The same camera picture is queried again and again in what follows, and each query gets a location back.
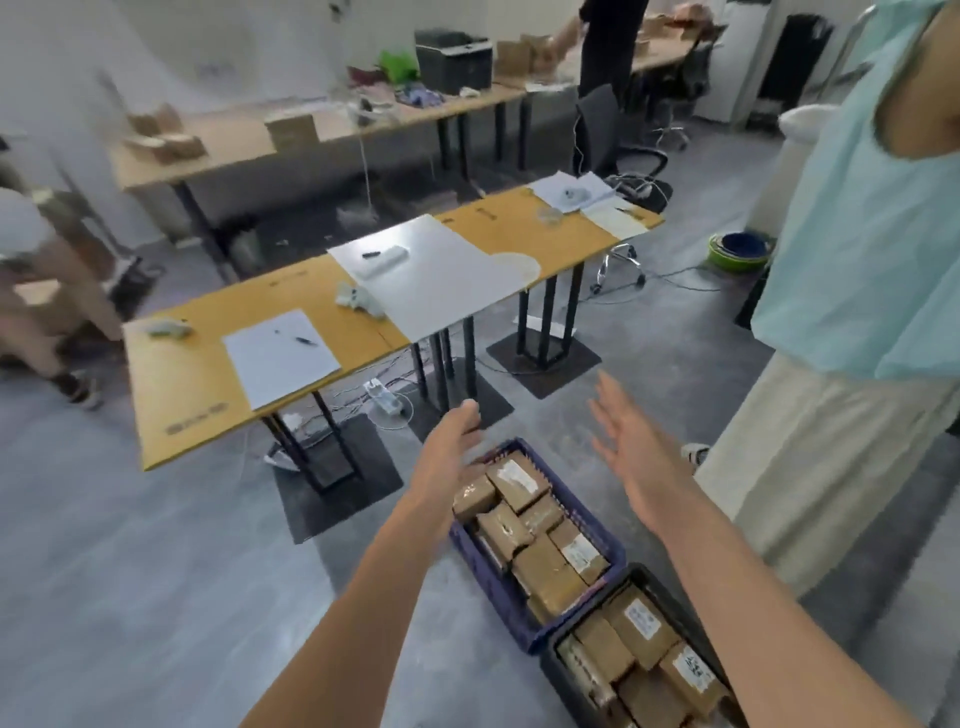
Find small brown box amber tape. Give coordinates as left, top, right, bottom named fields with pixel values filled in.
left=527, top=565, right=592, bottom=625

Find clear plastic bag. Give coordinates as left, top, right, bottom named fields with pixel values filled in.
left=535, top=186, right=595, bottom=227

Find person's right hand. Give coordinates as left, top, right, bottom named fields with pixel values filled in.
left=588, top=371, right=712, bottom=540

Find blue plastic crate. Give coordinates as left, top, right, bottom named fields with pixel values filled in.
left=448, top=437, right=629, bottom=657

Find black plastic crate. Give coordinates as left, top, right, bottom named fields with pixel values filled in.
left=538, top=563, right=753, bottom=728

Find green plastic bowl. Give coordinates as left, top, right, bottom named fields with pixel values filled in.
left=706, top=231, right=775, bottom=274

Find large white board sheet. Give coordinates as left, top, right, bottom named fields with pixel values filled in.
left=325, top=215, right=543, bottom=343

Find crumpled green plastic bag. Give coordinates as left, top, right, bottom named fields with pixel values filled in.
left=377, top=50, right=421, bottom=85

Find chrome chair base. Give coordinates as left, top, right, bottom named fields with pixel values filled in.
left=590, top=242, right=649, bottom=296

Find white hanging cable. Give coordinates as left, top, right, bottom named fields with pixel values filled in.
left=351, top=100, right=378, bottom=220

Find medium plain brown seamed box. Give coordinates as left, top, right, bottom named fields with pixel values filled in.
left=511, top=533, right=569, bottom=595

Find white paper sheet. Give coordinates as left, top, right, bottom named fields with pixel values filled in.
left=516, top=314, right=578, bottom=340

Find brown box round hole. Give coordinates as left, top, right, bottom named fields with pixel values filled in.
left=475, top=500, right=537, bottom=568

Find brown cardboard box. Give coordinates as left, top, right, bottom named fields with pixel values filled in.
left=263, top=111, right=322, bottom=152

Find thin brown box wide label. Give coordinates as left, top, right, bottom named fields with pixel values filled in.
left=546, top=518, right=612, bottom=587

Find square brown box clear tape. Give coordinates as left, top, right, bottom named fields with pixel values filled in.
left=451, top=475, right=502, bottom=525

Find tall brown box glossy tape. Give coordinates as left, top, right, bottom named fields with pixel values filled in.
left=518, top=494, right=567, bottom=538

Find person's left forearm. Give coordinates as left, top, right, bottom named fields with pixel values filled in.
left=239, top=502, right=468, bottom=728

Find loose white paper sheets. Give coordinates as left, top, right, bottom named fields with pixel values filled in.
left=530, top=170, right=619, bottom=214

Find brown box peeling white label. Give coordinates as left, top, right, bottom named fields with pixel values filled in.
left=485, top=451, right=554, bottom=516

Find black machine case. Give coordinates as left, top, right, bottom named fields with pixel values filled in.
left=413, top=27, right=496, bottom=98

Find black office chair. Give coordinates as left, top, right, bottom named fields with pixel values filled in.
left=572, top=83, right=674, bottom=216
left=647, top=40, right=715, bottom=152

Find blue plastic bowl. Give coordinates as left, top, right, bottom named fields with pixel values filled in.
left=719, top=231, right=769, bottom=261

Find large plain brown box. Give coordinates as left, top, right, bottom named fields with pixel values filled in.
left=614, top=666, right=692, bottom=728

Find white paper pad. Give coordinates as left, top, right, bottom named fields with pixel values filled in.
left=580, top=205, right=652, bottom=244

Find brown box square white label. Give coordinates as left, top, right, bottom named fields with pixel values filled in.
left=602, top=584, right=685, bottom=672

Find person's left hand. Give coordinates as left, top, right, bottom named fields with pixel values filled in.
left=407, top=398, right=485, bottom=528

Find person's right forearm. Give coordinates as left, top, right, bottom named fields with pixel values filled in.
left=652, top=491, right=948, bottom=728

